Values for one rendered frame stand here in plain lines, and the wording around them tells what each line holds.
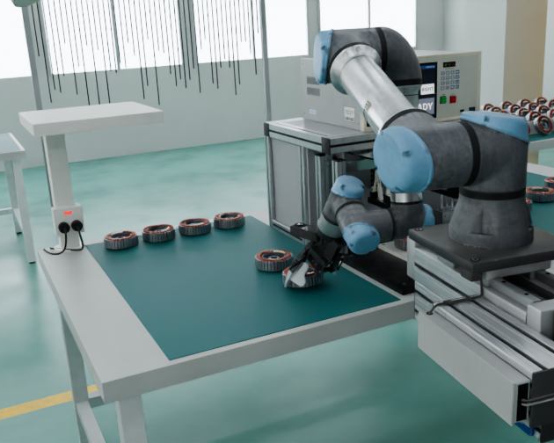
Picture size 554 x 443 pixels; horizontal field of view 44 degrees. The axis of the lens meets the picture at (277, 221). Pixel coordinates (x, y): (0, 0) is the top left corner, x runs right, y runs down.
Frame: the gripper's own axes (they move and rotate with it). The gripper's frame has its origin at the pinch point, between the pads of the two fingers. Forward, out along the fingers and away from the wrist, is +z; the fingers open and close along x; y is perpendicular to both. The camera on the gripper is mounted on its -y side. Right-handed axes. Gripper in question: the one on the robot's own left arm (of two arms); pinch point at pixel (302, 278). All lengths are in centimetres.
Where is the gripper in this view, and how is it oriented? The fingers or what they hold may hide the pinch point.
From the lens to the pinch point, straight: 184.9
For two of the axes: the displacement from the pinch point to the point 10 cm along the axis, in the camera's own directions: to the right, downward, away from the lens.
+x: 7.8, -2.2, 5.9
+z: -2.7, 7.4, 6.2
